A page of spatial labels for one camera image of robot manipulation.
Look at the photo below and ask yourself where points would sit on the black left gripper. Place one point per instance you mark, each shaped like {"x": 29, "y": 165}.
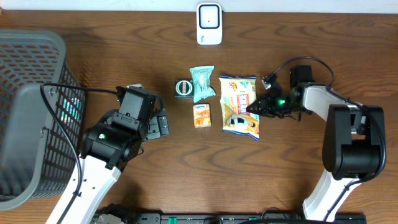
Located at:
{"x": 160, "y": 125}

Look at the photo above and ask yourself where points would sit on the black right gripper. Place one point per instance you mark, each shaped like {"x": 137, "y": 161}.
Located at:
{"x": 266, "y": 108}

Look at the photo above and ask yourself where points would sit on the yellow snack bag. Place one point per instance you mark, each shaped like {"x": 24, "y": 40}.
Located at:
{"x": 237, "y": 93}

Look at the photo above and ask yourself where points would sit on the green Zam-Buk box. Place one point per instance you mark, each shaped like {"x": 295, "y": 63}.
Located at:
{"x": 184, "y": 89}

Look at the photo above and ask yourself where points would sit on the orange tissue pack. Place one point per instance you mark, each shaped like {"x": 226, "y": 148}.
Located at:
{"x": 201, "y": 116}

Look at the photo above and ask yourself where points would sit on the teal wet wipes pack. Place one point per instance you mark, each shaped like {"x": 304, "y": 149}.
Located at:
{"x": 201, "y": 77}

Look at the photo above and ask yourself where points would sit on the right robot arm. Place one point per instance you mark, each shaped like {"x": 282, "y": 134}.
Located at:
{"x": 354, "y": 143}

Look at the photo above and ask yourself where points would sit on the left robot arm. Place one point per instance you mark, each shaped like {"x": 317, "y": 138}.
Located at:
{"x": 106, "y": 149}

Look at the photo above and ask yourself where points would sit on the white barcode scanner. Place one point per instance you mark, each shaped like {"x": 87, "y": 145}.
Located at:
{"x": 209, "y": 23}

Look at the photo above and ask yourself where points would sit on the grey plastic shopping basket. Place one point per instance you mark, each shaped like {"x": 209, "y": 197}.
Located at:
{"x": 41, "y": 116}

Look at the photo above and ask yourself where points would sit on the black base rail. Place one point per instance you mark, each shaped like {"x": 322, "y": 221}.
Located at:
{"x": 156, "y": 218}

